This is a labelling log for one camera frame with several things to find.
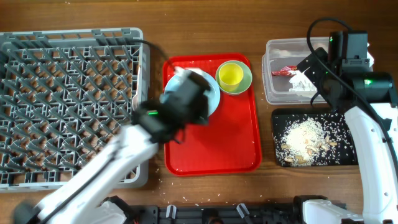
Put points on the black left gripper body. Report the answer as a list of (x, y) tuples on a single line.
[(201, 119)]

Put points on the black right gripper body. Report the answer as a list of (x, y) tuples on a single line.
[(319, 73)]

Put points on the large light blue plate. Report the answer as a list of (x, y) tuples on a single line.
[(213, 95)]

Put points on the yellow cup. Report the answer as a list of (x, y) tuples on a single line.
[(230, 76)]

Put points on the green bowl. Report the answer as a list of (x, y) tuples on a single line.
[(245, 83)]

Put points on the white plastic fork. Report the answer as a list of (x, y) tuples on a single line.
[(135, 101)]

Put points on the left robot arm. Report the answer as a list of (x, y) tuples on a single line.
[(154, 122)]

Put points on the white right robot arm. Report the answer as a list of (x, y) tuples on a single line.
[(368, 101)]

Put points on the clear plastic waste bin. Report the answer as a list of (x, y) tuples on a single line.
[(280, 53)]

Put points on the grey dishwasher rack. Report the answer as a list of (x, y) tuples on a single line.
[(64, 95)]

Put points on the crumpled white paper napkin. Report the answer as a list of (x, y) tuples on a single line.
[(300, 82)]

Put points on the red snack wrapper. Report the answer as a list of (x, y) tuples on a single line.
[(287, 71)]

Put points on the red serving tray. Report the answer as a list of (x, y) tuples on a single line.
[(229, 143)]

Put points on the black plastic tray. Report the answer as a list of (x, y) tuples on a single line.
[(334, 123)]

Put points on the pile of rice scraps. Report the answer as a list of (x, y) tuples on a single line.
[(303, 142)]

